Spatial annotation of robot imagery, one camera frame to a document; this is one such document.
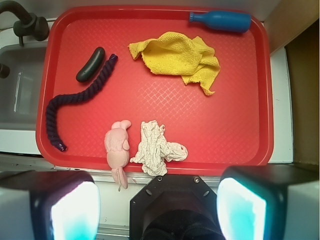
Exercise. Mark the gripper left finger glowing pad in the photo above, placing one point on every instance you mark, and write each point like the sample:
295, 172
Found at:
48, 205

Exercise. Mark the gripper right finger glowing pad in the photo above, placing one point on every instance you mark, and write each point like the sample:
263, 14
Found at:
270, 202

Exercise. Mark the pink plush toy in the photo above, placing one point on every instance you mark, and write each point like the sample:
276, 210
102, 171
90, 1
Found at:
116, 142

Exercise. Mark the grey sink basin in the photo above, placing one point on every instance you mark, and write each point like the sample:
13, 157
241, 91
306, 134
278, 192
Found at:
20, 91

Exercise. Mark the crumpled white paper towel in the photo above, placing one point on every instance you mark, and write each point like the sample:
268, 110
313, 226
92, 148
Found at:
154, 151

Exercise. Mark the dark green toy cucumber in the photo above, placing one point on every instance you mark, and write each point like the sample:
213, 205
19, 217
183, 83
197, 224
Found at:
91, 66

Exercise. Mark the red plastic tray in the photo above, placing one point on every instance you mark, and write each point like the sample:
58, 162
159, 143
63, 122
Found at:
233, 126

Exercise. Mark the brown wooden cabinet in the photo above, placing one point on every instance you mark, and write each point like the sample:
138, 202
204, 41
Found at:
303, 57

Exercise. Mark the yellow woven cloth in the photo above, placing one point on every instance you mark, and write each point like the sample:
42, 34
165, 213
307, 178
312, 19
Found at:
175, 54

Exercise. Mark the dark sink faucet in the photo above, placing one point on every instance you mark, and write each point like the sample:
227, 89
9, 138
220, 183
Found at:
28, 24

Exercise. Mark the blue plastic bottle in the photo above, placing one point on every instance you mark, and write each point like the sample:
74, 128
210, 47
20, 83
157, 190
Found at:
223, 21

